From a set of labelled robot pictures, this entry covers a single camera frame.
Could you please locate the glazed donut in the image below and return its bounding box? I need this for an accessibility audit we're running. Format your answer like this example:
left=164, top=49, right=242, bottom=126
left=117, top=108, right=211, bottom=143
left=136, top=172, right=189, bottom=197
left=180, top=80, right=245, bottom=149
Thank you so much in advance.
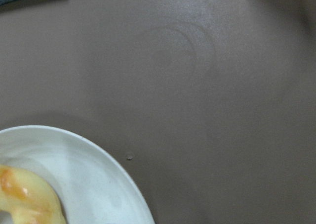
left=0, top=165, right=66, bottom=224

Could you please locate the white round plate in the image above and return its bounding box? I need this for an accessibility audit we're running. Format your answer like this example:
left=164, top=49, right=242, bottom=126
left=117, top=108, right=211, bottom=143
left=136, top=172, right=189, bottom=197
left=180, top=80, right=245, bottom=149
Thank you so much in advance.
left=0, top=125, right=154, bottom=224

